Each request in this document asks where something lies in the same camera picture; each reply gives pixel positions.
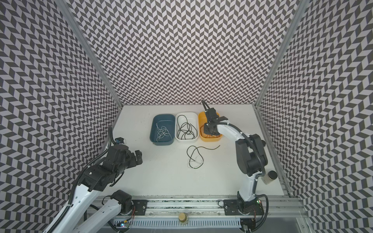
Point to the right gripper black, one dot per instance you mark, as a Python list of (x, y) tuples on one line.
[(210, 115)]

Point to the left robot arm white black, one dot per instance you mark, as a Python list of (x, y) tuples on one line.
[(105, 170)]

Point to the dark teal plastic bin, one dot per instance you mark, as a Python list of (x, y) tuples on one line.
[(163, 130)]

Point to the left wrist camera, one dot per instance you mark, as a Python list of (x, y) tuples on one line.
[(119, 140)]

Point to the yellow plastic bin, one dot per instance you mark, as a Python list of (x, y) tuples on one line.
[(204, 137)]

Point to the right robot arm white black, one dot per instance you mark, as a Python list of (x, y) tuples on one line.
[(250, 155)]

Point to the small circuit board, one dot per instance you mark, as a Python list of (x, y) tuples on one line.
[(123, 224)]

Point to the brass knob on rail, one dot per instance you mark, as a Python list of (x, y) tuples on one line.
[(183, 218)]

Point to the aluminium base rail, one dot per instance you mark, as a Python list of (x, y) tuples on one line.
[(210, 206)]

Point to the small jar left black lid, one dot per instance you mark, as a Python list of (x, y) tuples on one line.
[(269, 177)]

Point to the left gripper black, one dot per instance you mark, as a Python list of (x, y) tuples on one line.
[(133, 161)]

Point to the white plastic bin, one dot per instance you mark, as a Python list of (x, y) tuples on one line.
[(186, 127)]

